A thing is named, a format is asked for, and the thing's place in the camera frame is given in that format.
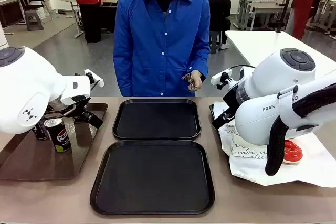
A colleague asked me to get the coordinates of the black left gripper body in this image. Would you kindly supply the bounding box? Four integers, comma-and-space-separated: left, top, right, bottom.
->
46, 97, 93, 124

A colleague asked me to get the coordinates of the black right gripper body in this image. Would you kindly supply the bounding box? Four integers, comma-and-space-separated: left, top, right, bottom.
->
222, 87, 239, 116

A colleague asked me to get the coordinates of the black Pepsi can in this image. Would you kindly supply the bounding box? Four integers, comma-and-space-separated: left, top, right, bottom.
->
44, 117, 72, 153
31, 119, 51, 141

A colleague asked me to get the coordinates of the person's right forearm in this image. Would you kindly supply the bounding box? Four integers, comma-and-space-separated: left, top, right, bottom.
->
113, 48, 135, 97

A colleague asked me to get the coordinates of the person's left forearm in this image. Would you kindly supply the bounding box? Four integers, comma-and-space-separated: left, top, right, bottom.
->
193, 48, 211, 83

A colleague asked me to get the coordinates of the person's left hand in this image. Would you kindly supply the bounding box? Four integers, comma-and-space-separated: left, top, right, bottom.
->
187, 69, 204, 91

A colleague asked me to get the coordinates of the script printed paper bag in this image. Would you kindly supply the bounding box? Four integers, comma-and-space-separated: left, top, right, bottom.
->
222, 122, 269, 159

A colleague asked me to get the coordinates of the dark stool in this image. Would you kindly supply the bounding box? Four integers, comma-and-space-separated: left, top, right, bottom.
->
208, 30, 223, 55

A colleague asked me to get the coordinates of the smaller black serving tray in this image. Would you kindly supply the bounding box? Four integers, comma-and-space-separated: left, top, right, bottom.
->
112, 99, 202, 141

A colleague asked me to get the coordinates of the white side table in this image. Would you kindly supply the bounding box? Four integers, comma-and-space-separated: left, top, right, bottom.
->
224, 30, 336, 78

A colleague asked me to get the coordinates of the brown plastic tray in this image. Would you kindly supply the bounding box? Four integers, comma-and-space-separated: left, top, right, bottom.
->
0, 102, 109, 182

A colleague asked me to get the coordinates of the red glazed donut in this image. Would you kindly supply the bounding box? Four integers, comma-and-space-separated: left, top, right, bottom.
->
284, 139, 304, 166

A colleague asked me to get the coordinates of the larger black serving tray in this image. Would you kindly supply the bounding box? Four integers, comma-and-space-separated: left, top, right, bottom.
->
89, 140, 216, 216

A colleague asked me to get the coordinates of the large white paper sheet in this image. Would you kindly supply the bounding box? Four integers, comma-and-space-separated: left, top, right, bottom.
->
213, 100, 336, 188

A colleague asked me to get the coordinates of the seated person in black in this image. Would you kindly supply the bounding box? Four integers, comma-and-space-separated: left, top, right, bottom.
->
206, 0, 232, 50

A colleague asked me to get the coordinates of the person in blue shirt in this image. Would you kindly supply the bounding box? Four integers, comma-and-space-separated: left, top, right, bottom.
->
113, 0, 211, 98

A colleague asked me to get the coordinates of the grey background desk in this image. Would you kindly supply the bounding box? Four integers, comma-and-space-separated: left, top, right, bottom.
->
60, 0, 119, 39

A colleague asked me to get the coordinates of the grey plastic stool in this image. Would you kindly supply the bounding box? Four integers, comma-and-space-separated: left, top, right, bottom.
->
24, 9, 45, 31

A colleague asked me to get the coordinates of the black stand pole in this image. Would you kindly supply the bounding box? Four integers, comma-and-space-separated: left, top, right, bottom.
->
276, 0, 300, 34

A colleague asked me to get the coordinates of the black office chair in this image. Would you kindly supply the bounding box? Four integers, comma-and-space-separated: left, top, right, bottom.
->
27, 0, 53, 23

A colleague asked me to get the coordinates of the person in red dress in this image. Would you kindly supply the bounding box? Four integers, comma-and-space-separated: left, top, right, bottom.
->
279, 0, 320, 41

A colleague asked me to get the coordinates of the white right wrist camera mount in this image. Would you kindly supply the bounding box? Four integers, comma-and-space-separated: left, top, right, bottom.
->
211, 68, 234, 90

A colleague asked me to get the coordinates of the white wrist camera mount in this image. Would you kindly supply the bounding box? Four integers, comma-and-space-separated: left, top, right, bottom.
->
83, 68, 105, 89
211, 68, 234, 90

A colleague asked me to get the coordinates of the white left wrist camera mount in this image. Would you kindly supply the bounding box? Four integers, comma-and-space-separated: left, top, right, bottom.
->
83, 68, 105, 89

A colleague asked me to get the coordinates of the black camera cable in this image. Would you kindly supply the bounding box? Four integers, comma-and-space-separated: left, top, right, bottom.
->
230, 63, 257, 72

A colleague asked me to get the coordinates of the black cable sleeve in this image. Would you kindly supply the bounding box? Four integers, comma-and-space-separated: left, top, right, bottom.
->
265, 82, 336, 176

